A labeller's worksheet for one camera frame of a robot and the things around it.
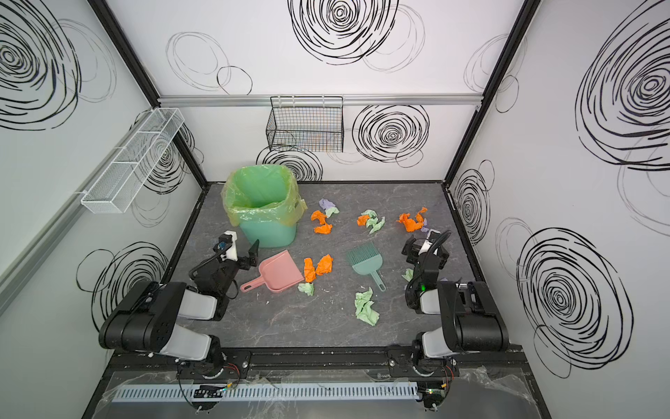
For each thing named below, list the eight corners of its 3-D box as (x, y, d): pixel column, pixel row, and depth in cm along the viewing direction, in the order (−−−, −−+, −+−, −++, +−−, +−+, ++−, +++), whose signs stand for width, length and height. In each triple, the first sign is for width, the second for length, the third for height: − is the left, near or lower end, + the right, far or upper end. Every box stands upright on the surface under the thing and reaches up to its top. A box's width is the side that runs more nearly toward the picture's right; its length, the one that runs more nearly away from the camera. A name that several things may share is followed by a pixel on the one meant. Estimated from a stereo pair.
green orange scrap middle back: (355, 222, 108) (355, 219, 106) (367, 211, 112) (368, 207, 110) (374, 235, 104) (374, 231, 102) (385, 222, 108) (386, 218, 106)
